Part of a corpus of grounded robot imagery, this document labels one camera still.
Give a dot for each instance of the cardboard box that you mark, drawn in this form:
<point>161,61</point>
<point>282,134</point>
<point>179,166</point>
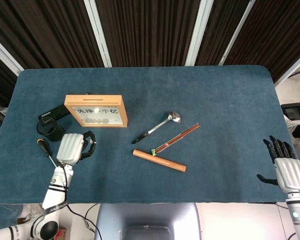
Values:
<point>62,233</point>

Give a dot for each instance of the blue table cloth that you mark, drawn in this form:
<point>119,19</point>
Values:
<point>165,87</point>

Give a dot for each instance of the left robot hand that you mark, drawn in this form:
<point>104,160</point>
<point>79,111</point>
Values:
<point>70,148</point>

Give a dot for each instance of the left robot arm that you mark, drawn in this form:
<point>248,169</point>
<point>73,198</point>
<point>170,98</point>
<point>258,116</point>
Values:
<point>57,185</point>

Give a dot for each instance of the white partition post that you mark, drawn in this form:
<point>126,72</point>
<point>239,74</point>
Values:
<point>198,32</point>
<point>236,32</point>
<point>293,66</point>
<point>97,32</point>
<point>5,53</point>

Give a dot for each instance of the white sneaker with grey pattern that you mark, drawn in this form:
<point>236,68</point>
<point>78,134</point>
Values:
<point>31,212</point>

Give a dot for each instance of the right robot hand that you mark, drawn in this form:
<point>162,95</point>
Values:
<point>291,176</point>

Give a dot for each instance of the black mesh pen cup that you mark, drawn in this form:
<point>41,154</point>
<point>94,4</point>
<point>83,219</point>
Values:
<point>53,132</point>

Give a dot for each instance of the red chopsticks in plastic sleeve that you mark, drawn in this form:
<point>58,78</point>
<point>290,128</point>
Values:
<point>176,140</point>

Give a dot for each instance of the wooden rolling pin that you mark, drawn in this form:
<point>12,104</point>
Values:
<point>160,160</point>

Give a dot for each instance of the black flat rectangular box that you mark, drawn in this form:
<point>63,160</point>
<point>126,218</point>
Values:
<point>55,112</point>

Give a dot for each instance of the grey-blue robot torso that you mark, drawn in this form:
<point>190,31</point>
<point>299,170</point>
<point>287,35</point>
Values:
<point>115,220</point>

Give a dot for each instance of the plain white sneaker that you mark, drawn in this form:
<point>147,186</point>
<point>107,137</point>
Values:
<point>290,125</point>

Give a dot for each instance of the wooden coin bank box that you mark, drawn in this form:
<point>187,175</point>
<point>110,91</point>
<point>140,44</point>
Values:
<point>102,100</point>

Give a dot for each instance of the black equipment case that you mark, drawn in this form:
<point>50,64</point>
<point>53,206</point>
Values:
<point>291,108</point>

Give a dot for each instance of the blue jeans leg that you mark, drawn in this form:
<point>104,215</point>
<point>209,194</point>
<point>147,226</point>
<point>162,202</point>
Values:
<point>2,212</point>

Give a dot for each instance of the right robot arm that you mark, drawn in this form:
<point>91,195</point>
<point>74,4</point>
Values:
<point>298,220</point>

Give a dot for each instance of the dark wood slat panel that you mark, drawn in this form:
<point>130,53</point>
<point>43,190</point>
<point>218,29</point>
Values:
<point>40,30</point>
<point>277,30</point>
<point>150,30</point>
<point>220,25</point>
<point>0,82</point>

